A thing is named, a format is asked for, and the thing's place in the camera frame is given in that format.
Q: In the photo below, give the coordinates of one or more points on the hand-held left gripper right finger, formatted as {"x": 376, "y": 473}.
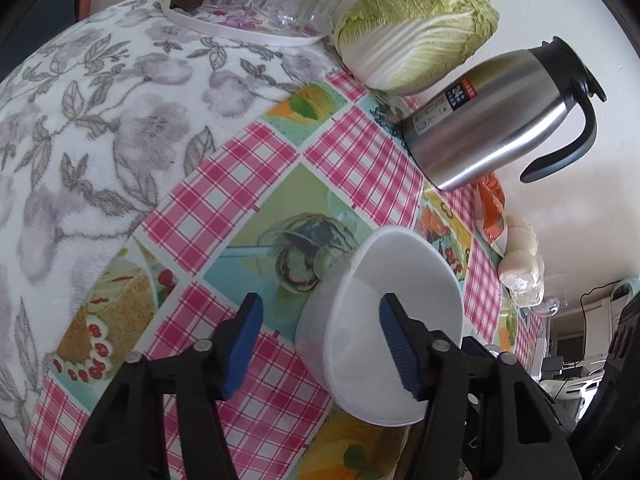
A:
{"x": 400, "y": 345}

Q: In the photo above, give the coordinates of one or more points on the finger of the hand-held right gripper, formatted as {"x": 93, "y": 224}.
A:
{"x": 475, "y": 347}

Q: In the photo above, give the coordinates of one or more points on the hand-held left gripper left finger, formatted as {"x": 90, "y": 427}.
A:
{"x": 242, "y": 345}

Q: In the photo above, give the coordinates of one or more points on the plain white bowl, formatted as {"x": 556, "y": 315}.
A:
{"x": 350, "y": 355}

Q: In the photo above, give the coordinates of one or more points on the clear glass mug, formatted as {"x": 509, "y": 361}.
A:
{"x": 545, "y": 300}

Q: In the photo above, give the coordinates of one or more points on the bag of white steamed buns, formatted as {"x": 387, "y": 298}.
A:
{"x": 522, "y": 260}

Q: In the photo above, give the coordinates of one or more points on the orange snack bag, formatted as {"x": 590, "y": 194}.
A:
{"x": 492, "y": 215}

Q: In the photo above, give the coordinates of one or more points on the pink checkered tablecloth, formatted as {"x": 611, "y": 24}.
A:
{"x": 240, "y": 180}

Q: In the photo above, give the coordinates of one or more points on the stainless steel thermos jug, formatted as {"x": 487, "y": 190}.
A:
{"x": 480, "y": 120}

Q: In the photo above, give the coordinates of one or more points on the napa cabbage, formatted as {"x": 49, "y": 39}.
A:
{"x": 415, "y": 30}

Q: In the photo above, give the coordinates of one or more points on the white floral round tray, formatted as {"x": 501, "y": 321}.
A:
{"x": 225, "y": 30}

